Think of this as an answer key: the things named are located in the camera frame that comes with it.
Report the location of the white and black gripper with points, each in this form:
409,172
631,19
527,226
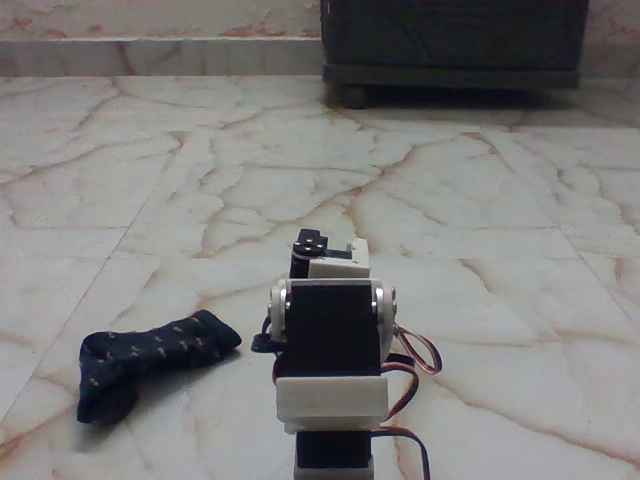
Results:
306,248

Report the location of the navy patterned sock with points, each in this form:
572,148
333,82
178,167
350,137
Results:
150,350

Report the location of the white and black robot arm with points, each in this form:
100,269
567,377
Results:
332,325

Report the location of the dark wooden cabinet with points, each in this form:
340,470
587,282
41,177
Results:
450,40

